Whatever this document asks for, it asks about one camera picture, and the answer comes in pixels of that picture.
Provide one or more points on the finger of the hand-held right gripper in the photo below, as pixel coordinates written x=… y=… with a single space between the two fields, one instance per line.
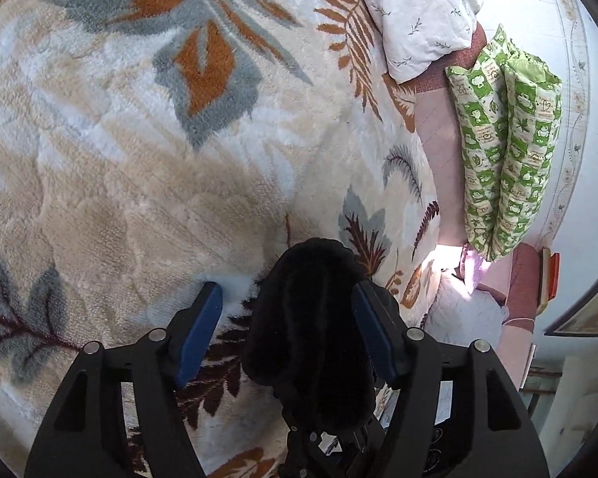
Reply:
x=299 y=438
x=364 y=440

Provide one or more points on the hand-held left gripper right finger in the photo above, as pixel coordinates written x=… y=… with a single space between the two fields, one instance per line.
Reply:
x=376 y=331

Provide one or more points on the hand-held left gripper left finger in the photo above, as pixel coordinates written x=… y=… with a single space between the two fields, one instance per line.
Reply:
x=199 y=331

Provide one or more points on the black pants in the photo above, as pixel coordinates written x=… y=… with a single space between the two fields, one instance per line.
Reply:
x=311 y=328

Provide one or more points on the white fluffy blanket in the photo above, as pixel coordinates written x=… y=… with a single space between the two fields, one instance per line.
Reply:
x=466 y=316

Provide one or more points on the pink padded headboard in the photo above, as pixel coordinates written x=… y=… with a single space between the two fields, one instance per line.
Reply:
x=521 y=308

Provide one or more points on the stack of books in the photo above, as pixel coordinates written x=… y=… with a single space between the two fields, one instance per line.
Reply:
x=549 y=279

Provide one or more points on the pink bed sheet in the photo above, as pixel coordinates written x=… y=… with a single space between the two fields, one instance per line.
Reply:
x=441 y=159

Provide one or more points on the leaf print fleece blanket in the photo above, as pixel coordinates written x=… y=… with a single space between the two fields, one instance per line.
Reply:
x=154 y=134

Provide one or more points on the framed picture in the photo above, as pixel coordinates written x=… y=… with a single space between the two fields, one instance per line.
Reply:
x=590 y=316

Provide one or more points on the green patterned folded quilt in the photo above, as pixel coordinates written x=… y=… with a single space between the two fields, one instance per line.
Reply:
x=508 y=144

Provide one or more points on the white sprig print pillow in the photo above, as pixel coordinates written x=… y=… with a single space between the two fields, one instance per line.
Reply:
x=418 y=10

